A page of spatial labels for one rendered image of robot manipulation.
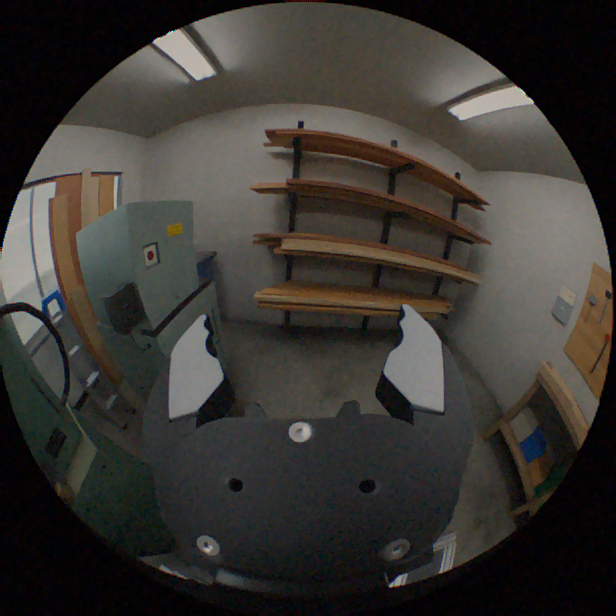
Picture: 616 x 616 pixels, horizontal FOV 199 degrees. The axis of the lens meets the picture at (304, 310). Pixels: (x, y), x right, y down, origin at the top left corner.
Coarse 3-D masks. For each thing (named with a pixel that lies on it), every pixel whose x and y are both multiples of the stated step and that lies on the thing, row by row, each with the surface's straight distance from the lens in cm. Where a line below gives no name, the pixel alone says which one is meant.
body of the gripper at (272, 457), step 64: (192, 448) 6; (256, 448) 5; (320, 448) 5; (384, 448) 5; (192, 512) 6; (256, 512) 5; (320, 512) 5; (384, 512) 5; (448, 512) 6; (256, 576) 5; (320, 576) 5; (384, 576) 5
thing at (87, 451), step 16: (80, 448) 88; (96, 448) 80; (48, 464) 109; (80, 464) 86; (96, 464) 82; (64, 480) 95; (80, 480) 85; (96, 480) 86; (80, 496) 88; (96, 496) 90; (80, 512) 93
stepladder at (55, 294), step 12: (48, 300) 149; (60, 300) 153; (48, 312) 155; (72, 324) 158; (72, 336) 158; (84, 348) 161; (72, 360) 159; (96, 372) 166; (84, 384) 163; (108, 384) 172; (96, 396) 169; (120, 396) 179; (108, 408) 173; (132, 408) 188; (120, 420) 184
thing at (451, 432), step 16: (448, 352) 9; (448, 368) 8; (448, 384) 8; (464, 384) 8; (448, 400) 7; (464, 400) 8; (416, 416) 6; (432, 416) 7; (448, 416) 7; (464, 416) 7; (432, 432) 6; (448, 432) 7; (464, 432) 7; (448, 448) 6; (464, 448) 7; (448, 464) 6; (464, 464) 7; (448, 480) 6; (448, 496) 6
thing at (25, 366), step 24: (0, 288) 85; (0, 336) 74; (24, 360) 78; (24, 384) 77; (24, 408) 80; (48, 408) 80; (24, 432) 84; (48, 432) 84; (72, 432) 86; (48, 456) 89
